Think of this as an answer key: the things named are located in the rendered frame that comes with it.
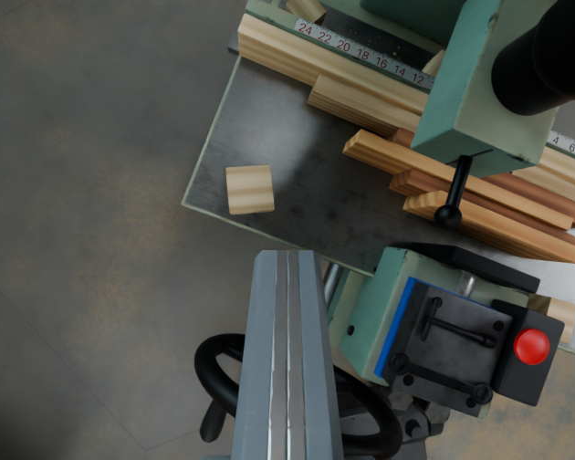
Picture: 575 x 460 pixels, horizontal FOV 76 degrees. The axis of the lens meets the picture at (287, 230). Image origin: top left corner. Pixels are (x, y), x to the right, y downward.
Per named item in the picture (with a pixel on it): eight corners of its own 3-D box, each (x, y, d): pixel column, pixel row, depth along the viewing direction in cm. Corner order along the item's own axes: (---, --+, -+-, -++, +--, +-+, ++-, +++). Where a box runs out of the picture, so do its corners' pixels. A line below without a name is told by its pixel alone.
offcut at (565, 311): (555, 299, 44) (579, 305, 41) (545, 335, 44) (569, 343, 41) (528, 292, 44) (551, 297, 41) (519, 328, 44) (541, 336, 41)
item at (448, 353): (372, 371, 36) (395, 398, 30) (412, 266, 36) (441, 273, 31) (490, 413, 37) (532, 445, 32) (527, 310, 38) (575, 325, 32)
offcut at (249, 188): (231, 214, 40) (229, 214, 36) (227, 172, 40) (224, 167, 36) (272, 211, 41) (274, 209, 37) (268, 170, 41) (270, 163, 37)
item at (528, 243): (402, 209, 42) (434, 205, 35) (406, 196, 42) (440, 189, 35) (522, 257, 44) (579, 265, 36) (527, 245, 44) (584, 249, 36)
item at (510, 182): (379, 155, 42) (394, 146, 37) (385, 137, 42) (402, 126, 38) (553, 227, 44) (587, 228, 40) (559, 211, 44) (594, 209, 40)
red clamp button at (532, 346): (506, 355, 31) (514, 359, 30) (517, 321, 32) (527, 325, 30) (536, 366, 32) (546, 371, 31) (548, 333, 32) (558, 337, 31)
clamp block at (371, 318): (334, 347, 45) (356, 377, 36) (373, 243, 45) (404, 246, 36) (443, 385, 46) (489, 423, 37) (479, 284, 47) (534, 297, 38)
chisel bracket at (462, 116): (400, 153, 33) (451, 129, 25) (453, 12, 34) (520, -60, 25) (471, 183, 34) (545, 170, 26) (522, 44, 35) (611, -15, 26)
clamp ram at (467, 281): (389, 302, 42) (426, 323, 33) (412, 241, 42) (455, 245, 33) (459, 329, 43) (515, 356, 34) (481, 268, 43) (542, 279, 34)
